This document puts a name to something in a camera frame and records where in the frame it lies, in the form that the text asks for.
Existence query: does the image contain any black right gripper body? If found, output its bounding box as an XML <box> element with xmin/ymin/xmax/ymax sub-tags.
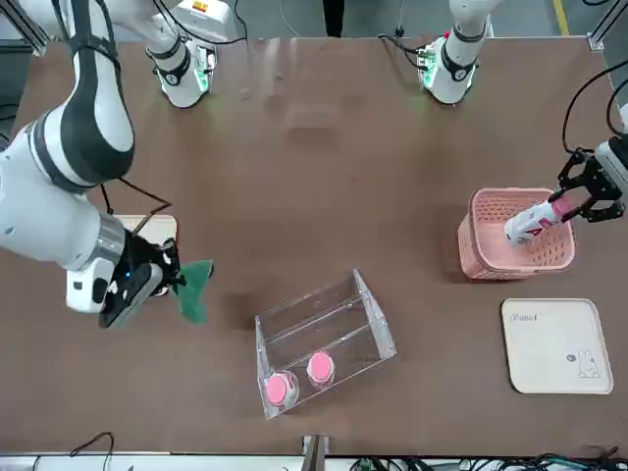
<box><xmin>115</xmin><ymin>228</ymin><xmax>179</xmax><ymax>295</ymax></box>

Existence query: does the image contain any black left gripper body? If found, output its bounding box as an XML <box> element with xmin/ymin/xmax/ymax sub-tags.
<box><xmin>591</xmin><ymin>138</ymin><xmax>628</xmax><ymax>203</ymax></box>

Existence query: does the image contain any green cloth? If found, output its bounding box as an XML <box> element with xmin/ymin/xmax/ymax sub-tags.
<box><xmin>174</xmin><ymin>258</ymin><xmax>216</xmax><ymax>326</ymax></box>

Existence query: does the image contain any white bottle pink cap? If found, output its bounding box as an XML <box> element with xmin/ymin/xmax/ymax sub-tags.
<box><xmin>306</xmin><ymin>350</ymin><xmax>338</xmax><ymax>392</ymax></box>
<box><xmin>503</xmin><ymin>191</ymin><xmax>574</xmax><ymax>248</ymax></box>
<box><xmin>264</xmin><ymin>371</ymin><xmax>301</xmax><ymax>411</ymax></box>

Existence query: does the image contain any pink plastic basket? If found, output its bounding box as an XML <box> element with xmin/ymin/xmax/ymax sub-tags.
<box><xmin>456</xmin><ymin>186</ymin><xmax>577</xmax><ymax>283</ymax></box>

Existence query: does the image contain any clear acrylic shelf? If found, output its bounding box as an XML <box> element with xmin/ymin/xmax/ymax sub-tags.
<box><xmin>254</xmin><ymin>267</ymin><xmax>397</xmax><ymax>422</ymax></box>

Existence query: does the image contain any cream rabbit print tray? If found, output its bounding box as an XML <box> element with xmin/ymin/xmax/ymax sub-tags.
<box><xmin>111</xmin><ymin>214</ymin><xmax>179</xmax><ymax>256</ymax></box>
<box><xmin>500</xmin><ymin>297</ymin><xmax>615</xmax><ymax>395</ymax></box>

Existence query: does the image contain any white control box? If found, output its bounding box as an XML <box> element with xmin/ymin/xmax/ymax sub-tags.
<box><xmin>174</xmin><ymin>0</ymin><xmax>233</xmax><ymax>30</ymax></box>

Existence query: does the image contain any black pole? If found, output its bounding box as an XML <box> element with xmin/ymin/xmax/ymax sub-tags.
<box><xmin>321</xmin><ymin>0</ymin><xmax>344</xmax><ymax>39</ymax></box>

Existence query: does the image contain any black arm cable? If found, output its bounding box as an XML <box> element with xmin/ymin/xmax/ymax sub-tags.
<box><xmin>97</xmin><ymin>176</ymin><xmax>173</xmax><ymax>235</ymax></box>
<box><xmin>560</xmin><ymin>61</ymin><xmax>628</xmax><ymax>156</ymax></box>

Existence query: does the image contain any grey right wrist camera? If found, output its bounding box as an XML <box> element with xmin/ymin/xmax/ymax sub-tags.
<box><xmin>99</xmin><ymin>263</ymin><xmax>166</xmax><ymax>331</ymax></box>

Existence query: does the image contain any aluminium frame corner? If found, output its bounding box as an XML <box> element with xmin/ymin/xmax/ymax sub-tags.
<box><xmin>0</xmin><ymin>0</ymin><xmax>53</xmax><ymax>56</ymax></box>
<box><xmin>587</xmin><ymin>0</ymin><xmax>628</xmax><ymax>50</ymax></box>

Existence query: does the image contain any thin black loose cable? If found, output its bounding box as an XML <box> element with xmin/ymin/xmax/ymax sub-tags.
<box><xmin>70</xmin><ymin>431</ymin><xmax>116</xmax><ymax>470</ymax></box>

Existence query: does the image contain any black base cable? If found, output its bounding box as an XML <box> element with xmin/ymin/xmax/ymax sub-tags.
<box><xmin>377</xmin><ymin>31</ymin><xmax>428</xmax><ymax>70</ymax></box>

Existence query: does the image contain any aluminium frame post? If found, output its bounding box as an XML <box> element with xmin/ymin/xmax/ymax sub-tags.
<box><xmin>300</xmin><ymin>433</ymin><xmax>331</xmax><ymax>471</ymax></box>

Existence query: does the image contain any black cable tangle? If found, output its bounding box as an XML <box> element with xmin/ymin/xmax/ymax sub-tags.
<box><xmin>350</xmin><ymin>444</ymin><xmax>628</xmax><ymax>471</ymax></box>

